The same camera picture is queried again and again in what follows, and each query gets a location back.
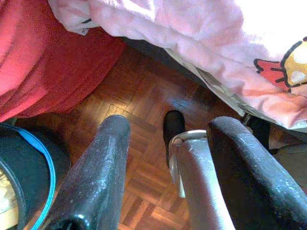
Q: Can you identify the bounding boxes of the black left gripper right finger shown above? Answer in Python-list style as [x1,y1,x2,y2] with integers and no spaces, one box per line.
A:
[207,116,307,230]

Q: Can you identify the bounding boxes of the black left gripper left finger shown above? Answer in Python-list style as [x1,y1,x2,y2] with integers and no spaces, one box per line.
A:
[42,114,132,230]

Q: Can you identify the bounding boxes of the red fabric beanbag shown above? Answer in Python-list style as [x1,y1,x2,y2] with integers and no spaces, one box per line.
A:
[0,0,126,123]

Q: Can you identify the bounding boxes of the pink fleece quilt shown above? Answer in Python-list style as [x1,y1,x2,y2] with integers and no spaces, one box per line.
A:
[47,0,307,133]

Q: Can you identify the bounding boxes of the black bucket with blue handle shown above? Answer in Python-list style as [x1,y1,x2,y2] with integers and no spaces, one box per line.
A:
[0,122,72,230]

